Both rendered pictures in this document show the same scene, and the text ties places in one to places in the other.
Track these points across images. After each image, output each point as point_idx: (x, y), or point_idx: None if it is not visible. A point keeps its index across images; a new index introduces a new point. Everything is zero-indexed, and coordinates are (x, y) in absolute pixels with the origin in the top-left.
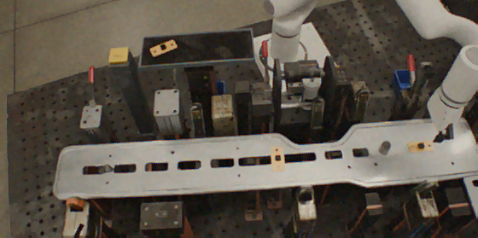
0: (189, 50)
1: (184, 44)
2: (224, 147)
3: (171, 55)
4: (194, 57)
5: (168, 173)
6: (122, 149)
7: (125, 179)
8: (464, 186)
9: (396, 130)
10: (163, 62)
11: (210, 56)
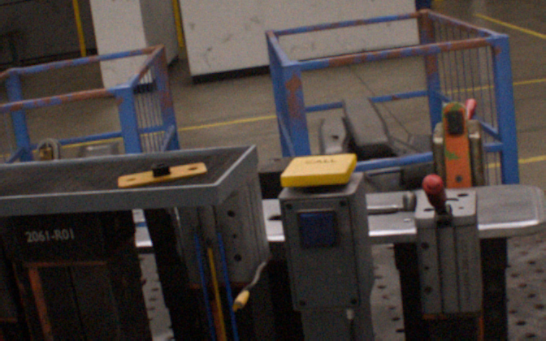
0: (92, 177)
1: (93, 184)
2: (136, 236)
3: (149, 170)
4: (90, 169)
5: (272, 210)
6: (374, 228)
7: (371, 202)
8: None
9: None
10: (180, 160)
11: (48, 172)
